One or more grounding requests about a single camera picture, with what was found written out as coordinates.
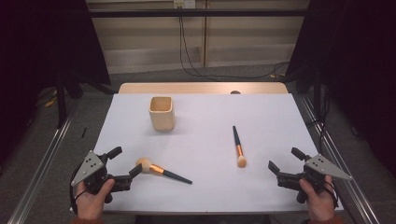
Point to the vertical wall trim strip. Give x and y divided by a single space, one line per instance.
205 37

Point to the white wall socket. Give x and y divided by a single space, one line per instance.
185 3

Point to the metal floor rail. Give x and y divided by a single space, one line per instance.
40 174
348 174

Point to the small slim makeup brush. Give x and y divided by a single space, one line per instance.
241 161

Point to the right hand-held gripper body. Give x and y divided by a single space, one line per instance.
314 174

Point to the white table mat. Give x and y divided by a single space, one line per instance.
202 193

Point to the black metal stand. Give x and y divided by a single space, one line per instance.
317 93
61 102

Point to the black horizontal bar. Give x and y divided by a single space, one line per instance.
199 12

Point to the yellow floor strip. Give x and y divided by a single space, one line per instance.
274 75
51 102

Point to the black curtain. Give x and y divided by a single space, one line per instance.
37 46
358 62

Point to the beige square cup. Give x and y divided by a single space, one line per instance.
162 121

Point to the small black stick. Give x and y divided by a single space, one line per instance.
84 133

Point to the person's left hand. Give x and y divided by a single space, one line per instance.
90 205

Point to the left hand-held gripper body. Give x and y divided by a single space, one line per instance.
91 169

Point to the person's right hand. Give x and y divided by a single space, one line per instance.
320 205

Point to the large round makeup brush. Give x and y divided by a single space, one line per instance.
144 163

